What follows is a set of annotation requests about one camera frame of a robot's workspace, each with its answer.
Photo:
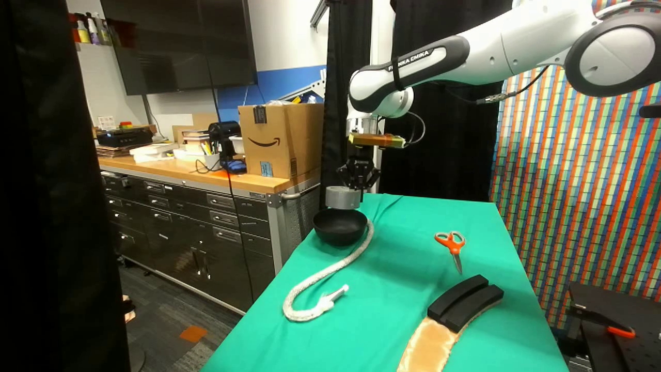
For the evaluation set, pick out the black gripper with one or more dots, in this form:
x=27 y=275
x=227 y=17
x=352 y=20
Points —
x=363 y=166

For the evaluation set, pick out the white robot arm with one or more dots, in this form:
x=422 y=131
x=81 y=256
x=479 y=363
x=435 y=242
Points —
x=496 y=43

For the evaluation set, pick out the black bowl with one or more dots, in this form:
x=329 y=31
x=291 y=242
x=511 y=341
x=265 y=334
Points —
x=340 y=227

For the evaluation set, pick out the narrow black curtain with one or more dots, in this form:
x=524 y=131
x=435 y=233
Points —
x=338 y=96

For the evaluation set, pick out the cardboard shipping box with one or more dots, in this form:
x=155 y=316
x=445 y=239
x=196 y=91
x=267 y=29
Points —
x=279 y=142

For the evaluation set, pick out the black curtain beside backdrop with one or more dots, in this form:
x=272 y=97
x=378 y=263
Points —
x=447 y=152

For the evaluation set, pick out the green table cloth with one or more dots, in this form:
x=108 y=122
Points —
x=385 y=303

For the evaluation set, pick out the black desktop device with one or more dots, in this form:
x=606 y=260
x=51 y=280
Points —
x=221 y=137

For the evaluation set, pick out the black drawer cabinet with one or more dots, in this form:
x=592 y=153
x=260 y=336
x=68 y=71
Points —
x=187 y=240

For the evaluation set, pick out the wooden countertop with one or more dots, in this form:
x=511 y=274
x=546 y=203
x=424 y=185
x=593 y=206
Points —
x=172 y=172

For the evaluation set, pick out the white plastic tray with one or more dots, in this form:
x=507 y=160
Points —
x=155 y=153

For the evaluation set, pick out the colourful striped backdrop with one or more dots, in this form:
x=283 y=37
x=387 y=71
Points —
x=586 y=198

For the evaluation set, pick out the black tool case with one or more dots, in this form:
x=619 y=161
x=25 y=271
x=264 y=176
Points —
x=125 y=137

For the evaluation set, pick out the bottles on shelf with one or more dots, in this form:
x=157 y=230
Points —
x=89 y=29

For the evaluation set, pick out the wide black curtain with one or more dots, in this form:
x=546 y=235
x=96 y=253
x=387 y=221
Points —
x=49 y=193

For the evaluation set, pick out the gold wrist camera mount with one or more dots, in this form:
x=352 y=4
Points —
x=377 y=142

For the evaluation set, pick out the black wall monitor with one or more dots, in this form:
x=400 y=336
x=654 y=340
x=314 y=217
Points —
x=187 y=43

